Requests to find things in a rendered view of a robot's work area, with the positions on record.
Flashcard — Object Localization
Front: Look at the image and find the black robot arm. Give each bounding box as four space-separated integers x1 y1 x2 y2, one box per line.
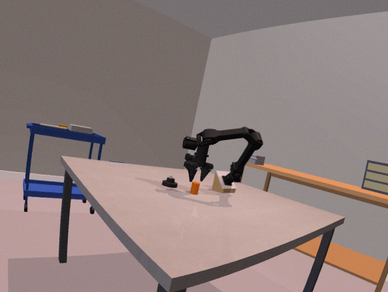
182 127 263 186

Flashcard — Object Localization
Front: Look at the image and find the orange ribbed knob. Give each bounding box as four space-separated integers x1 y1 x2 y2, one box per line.
190 182 200 195

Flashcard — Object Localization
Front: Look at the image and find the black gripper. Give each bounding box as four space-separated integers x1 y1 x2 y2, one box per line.
184 151 214 182

